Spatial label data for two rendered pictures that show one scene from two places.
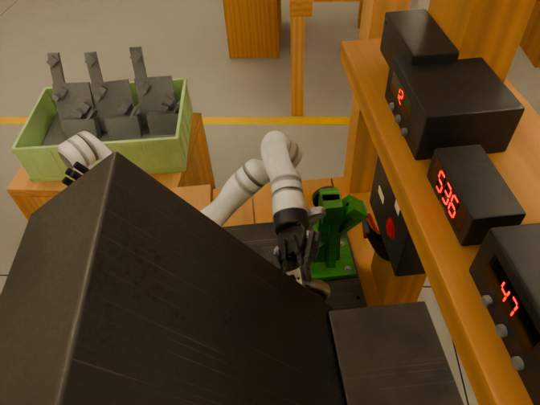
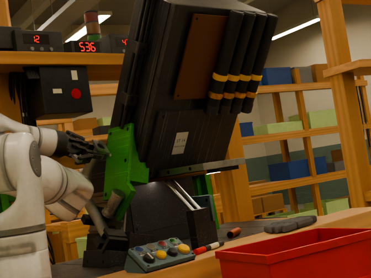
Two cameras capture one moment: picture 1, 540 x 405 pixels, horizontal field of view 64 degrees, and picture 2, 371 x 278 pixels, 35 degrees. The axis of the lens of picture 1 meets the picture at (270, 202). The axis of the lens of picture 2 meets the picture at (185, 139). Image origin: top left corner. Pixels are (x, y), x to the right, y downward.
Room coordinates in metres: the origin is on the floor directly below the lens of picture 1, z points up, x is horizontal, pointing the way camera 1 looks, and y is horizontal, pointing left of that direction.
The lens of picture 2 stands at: (1.34, 1.45, 1.11)
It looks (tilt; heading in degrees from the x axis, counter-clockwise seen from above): 3 degrees up; 231
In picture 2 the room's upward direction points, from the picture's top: 9 degrees counter-clockwise
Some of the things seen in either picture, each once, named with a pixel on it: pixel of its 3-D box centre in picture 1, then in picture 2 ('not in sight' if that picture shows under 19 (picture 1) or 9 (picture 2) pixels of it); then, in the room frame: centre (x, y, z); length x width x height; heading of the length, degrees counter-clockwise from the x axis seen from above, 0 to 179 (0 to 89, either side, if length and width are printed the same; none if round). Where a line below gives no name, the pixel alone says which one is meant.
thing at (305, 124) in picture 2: not in sight; (297, 154); (-4.45, -3.59, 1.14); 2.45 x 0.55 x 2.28; 174
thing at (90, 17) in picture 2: not in sight; (91, 17); (0.24, -0.35, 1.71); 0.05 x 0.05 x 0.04
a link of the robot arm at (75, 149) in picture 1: (83, 162); (11, 187); (0.97, 0.53, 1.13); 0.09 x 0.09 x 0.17; 49
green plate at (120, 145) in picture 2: not in sight; (127, 161); (0.42, 0.02, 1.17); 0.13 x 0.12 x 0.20; 3
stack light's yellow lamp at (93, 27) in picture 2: not in sight; (93, 30); (0.24, -0.35, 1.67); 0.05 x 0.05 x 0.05
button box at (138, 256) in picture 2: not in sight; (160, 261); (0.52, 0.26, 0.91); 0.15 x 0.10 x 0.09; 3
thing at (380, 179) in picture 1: (422, 204); (57, 92); (0.46, -0.25, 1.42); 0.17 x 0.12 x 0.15; 3
